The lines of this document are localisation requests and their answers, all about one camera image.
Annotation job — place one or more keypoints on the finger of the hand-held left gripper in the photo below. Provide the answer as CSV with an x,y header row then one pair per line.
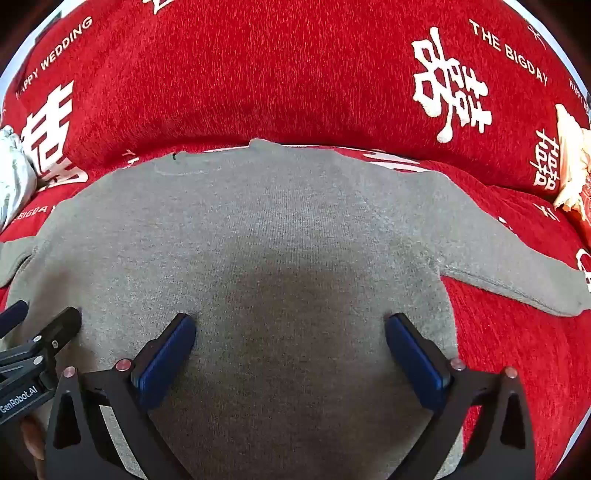
x,y
60,325
11,316

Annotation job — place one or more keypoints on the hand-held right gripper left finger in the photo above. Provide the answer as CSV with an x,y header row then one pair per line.
x,y
168,364

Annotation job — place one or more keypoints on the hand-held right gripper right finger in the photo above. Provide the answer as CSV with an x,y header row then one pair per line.
x,y
415,364

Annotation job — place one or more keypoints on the grey knitted sweater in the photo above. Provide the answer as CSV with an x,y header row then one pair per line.
x,y
286,240

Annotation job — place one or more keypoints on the person's left hand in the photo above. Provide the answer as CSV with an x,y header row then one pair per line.
x,y
33,443

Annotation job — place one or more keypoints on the white floral quilt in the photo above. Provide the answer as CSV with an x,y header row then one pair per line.
x,y
14,175

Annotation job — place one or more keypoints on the cream and red cushion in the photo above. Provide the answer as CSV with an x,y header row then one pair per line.
x,y
575,175

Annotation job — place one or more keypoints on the red printed sofa cover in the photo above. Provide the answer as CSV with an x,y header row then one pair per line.
x,y
277,69

